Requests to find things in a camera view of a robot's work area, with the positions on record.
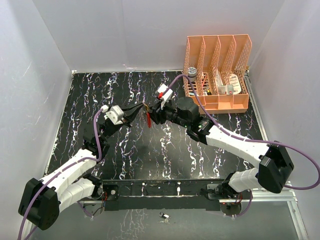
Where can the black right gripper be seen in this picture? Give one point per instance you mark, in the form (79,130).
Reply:
(157,113)

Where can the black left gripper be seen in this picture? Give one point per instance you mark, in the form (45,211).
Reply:
(130,114)

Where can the metal key organizer red handle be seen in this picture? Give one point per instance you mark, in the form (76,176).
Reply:
(148,116)

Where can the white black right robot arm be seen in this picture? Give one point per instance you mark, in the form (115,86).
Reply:
(271,163)

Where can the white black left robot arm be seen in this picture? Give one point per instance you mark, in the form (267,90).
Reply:
(43,200)

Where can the small round grey jar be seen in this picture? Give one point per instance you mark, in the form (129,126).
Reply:
(192,73)

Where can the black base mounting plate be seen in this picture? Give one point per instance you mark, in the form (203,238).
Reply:
(164,194)

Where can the orange plastic file organizer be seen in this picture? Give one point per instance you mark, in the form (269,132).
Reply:
(216,57)

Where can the white round label card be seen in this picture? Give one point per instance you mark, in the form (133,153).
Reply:
(233,88)

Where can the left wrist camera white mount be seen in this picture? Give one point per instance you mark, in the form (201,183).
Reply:
(113,113)

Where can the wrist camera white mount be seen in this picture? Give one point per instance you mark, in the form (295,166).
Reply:
(163,94)
(113,113)

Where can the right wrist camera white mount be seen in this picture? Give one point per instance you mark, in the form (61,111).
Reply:
(163,94)

